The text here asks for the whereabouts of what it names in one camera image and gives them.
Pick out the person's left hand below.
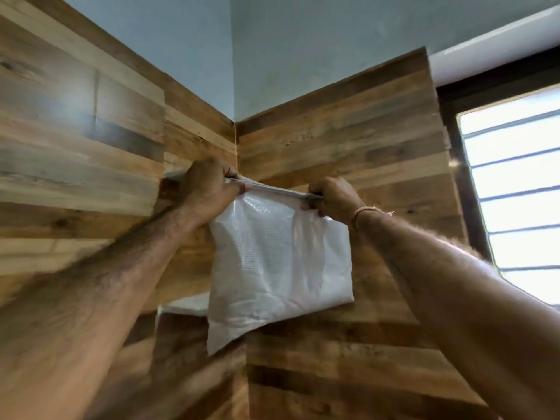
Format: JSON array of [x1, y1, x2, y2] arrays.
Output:
[[176, 157, 254, 229]]

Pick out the person's right hand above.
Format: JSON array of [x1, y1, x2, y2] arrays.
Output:
[[300, 177, 367, 229]]

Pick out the white plastic bag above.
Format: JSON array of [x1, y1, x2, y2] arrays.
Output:
[[160, 169, 355, 356]]

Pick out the person's right forearm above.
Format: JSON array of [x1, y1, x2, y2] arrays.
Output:
[[352, 210, 560, 420]]

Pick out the person's left forearm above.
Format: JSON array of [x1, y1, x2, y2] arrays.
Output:
[[0, 204, 207, 420]]

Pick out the dark framed window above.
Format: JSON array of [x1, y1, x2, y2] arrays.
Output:
[[437, 45, 560, 311]]

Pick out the horizontal window bars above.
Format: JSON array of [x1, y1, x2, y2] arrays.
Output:
[[458, 99, 560, 273]]

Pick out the thin thread wrist bracelet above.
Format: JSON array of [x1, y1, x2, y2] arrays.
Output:
[[351, 206, 395, 230]]

